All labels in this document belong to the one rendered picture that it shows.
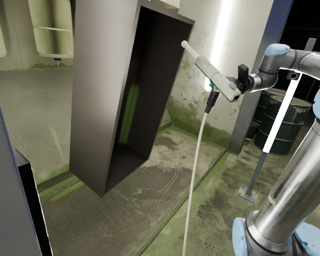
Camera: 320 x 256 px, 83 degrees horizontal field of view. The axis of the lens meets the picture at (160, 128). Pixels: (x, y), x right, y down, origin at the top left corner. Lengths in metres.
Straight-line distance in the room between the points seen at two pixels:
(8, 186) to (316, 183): 0.66
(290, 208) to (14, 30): 2.34
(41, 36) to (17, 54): 0.36
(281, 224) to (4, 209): 0.70
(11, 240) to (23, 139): 1.71
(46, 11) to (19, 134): 1.11
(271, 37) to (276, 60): 1.77
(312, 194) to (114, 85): 0.83
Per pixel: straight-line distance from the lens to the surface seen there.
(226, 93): 0.82
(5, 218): 0.43
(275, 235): 0.78
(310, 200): 0.66
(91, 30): 1.01
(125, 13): 0.87
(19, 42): 2.32
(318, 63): 0.96
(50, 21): 2.04
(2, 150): 0.36
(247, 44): 2.84
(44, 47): 2.07
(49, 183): 2.18
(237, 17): 2.92
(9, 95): 2.22
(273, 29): 2.81
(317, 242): 0.95
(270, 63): 1.05
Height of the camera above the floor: 1.49
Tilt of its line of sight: 25 degrees down
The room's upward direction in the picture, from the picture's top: 7 degrees clockwise
